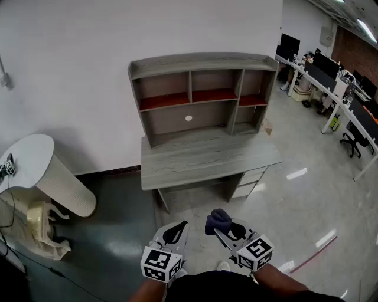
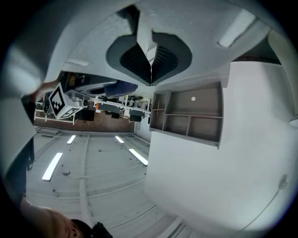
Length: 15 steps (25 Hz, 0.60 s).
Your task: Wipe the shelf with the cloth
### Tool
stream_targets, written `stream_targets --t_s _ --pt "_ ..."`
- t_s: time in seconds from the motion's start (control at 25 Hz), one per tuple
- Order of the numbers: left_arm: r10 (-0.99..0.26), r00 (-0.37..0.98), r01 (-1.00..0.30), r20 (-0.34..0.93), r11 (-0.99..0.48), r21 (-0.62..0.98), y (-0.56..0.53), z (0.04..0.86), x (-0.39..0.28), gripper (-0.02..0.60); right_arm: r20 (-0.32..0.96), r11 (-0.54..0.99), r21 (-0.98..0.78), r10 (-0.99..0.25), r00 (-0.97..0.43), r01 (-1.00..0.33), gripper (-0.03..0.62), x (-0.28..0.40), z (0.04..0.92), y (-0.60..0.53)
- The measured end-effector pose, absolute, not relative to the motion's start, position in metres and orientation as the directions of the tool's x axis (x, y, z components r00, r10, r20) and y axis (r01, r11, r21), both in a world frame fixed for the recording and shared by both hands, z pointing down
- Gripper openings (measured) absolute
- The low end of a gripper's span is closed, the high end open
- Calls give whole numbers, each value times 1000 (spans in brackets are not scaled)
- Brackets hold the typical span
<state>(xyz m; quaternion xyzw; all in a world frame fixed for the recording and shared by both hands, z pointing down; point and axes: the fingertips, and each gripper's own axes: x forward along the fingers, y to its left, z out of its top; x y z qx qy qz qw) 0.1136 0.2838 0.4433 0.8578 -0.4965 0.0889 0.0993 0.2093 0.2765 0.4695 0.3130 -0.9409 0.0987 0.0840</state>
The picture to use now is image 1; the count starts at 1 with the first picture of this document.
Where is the red floor tape line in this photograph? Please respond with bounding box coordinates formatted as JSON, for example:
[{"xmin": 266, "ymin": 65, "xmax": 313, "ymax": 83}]
[{"xmin": 290, "ymin": 235, "xmax": 338, "ymax": 274}]

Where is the ceiling light panel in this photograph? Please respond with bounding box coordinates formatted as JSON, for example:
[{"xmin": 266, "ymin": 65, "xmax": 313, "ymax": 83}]
[{"xmin": 356, "ymin": 18, "xmax": 378, "ymax": 42}]

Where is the black office chair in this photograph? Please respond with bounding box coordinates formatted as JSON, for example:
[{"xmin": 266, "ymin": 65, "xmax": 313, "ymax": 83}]
[{"xmin": 339, "ymin": 120, "xmax": 370, "ymax": 159}]

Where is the cream wrapped furniture piece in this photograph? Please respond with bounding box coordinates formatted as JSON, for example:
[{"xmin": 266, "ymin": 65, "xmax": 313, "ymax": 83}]
[{"xmin": 0, "ymin": 187, "xmax": 72, "ymax": 261}]

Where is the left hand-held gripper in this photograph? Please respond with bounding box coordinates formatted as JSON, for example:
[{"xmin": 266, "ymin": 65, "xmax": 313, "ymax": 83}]
[{"xmin": 140, "ymin": 220, "xmax": 190, "ymax": 284}]

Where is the person's black clothing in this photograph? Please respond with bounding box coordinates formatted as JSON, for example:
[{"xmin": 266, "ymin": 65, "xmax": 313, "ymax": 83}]
[{"xmin": 165, "ymin": 270, "xmax": 346, "ymax": 302}]

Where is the person's left forearm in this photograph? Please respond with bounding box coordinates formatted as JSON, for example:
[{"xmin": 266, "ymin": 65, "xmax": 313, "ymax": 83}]
[{"xmin": 128, "ymin": 278, "xmax": 167, "ymax": 302}]

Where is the gray wooden shelf unit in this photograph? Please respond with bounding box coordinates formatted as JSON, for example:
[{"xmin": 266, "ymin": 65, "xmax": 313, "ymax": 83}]
[{"xmin": 127, "ymin": 52, "xmax": 280, "ymax": 149}]

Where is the white round table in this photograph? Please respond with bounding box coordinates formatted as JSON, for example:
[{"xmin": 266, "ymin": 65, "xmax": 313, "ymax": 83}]
[{"xmin": 0, "ymin": 134, "xmax": 97, "ymax": 218}]

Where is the spare hand-held gripper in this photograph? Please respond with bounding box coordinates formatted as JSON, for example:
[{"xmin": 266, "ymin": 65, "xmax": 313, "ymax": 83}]
[{"xmin": 0, "ymin": 153, "xmax": 17, "ymax": 182}]

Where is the black floor cable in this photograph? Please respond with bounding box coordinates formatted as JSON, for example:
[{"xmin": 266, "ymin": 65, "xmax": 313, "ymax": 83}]
[{"xmin": 0, "ymin": 231, "xmax": 103, "ymax": 302}]

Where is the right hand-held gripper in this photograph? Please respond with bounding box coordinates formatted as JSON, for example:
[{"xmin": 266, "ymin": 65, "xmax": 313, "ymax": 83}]
[{"xmin": 213, "ymin": 218, "xmax": 274, "ymax": 272}]

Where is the person's right forearm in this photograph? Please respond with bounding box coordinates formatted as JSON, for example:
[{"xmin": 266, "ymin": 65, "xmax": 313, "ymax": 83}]
[{"xmin": 253, "ymin": 263, "xmax": 311, "ymax": 298}]

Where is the thin black cable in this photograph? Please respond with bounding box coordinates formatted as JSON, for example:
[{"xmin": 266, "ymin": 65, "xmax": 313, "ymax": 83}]
[{"xmin": 0, "ymin": 173, "xmax": 18, "ymax": 228}]

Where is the beige storage box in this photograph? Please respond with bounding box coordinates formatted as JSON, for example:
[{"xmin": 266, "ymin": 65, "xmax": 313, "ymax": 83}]
[{"xmin": 291, "ymin": 78, "xmax": 312, "ymax": 103}]

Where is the brown cardboard box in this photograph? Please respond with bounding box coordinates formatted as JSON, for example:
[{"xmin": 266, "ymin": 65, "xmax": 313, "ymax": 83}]
[{"xmin": 262, "ymin": 117, "xmax": 274, "ymax": 137}]

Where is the black computer monitor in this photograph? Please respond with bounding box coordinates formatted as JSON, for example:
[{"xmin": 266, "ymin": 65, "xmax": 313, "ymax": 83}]
[
  {"xmin": 278, "ymin": 33, "xmax": 301, "ymax": 61},
  {"xmin": 312, "ymin": 52, "xmax": 340, "ymax": 80}
]

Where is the grey wall electrical box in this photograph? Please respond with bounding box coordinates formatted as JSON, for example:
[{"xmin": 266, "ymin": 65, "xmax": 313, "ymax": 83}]
[{"xmin": 320, "ymin": 25, "xmax": 336, "ymax": 47}]

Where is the dark blue wiping cloth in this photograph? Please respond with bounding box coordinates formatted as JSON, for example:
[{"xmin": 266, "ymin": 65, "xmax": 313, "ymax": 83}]
[{"xmin": 204, "ymin": 208, "xmax": 233, "ymax": 236}]

